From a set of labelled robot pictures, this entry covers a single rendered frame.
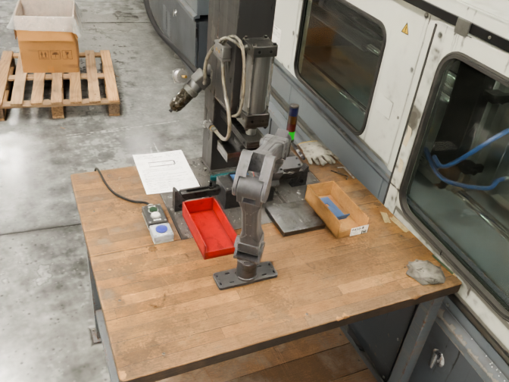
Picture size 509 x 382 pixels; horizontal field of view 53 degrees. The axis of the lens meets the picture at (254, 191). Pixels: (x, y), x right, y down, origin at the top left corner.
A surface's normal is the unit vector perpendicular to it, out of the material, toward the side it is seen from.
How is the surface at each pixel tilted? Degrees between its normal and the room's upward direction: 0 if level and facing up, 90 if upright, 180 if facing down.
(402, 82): 90
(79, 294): 0
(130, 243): 0
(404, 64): 90
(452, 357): 90
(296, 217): 0
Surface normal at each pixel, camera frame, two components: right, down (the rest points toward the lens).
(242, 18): 0.40, 0.55
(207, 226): 0.10, -0.82
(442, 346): -0.94, 0.12
